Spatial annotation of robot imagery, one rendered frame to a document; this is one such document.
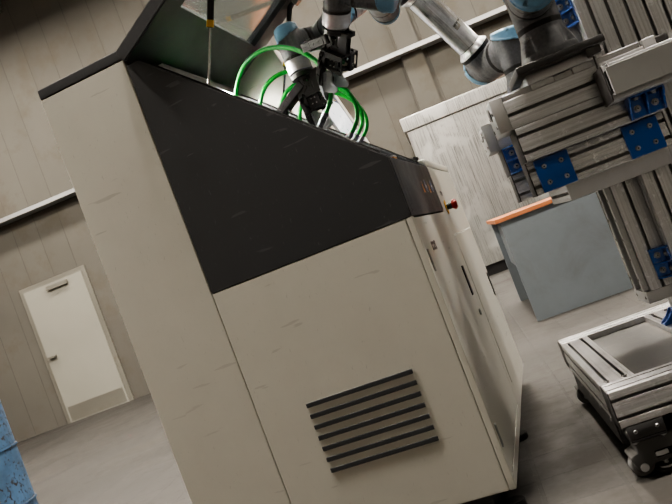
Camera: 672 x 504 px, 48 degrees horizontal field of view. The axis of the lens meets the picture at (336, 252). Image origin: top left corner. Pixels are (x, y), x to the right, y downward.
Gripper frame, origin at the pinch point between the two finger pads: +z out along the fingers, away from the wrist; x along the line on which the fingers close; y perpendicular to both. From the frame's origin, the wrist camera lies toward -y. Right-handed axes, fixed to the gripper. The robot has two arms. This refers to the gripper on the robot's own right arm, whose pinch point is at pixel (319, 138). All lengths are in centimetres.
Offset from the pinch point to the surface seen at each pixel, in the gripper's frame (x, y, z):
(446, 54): 859, 11, -188
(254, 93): 37, -25, -31
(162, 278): -33, -47, 24
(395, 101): 849, -78, -154
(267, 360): -33, -27, 54
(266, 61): 37, -17, -39
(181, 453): -33, -61, 70
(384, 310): -33, 8, 52
